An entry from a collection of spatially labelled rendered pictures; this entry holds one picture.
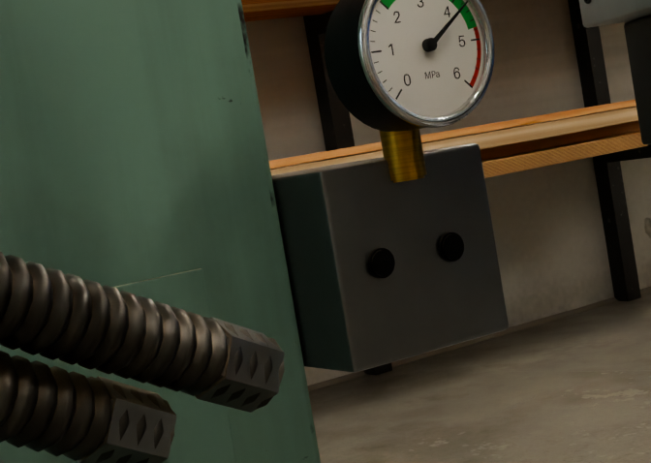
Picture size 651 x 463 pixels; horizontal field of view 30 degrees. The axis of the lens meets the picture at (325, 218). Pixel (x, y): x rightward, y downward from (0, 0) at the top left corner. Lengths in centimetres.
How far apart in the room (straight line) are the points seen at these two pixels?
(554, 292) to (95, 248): 345
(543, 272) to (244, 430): 338
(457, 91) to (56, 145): 15
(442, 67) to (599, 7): 41
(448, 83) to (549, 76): 345
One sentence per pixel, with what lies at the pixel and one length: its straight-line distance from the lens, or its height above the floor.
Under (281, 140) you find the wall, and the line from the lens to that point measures 331.
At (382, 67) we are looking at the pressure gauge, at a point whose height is 65.
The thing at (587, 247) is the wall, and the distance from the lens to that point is 398.
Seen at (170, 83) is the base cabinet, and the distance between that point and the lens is 48.
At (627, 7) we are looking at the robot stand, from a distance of 85.
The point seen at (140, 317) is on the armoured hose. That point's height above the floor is 59.
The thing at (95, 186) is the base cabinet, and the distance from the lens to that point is 46.
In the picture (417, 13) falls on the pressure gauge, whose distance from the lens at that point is 47.
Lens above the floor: 63
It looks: 3 degrees down
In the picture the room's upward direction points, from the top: 10 degrees counter-clockwise
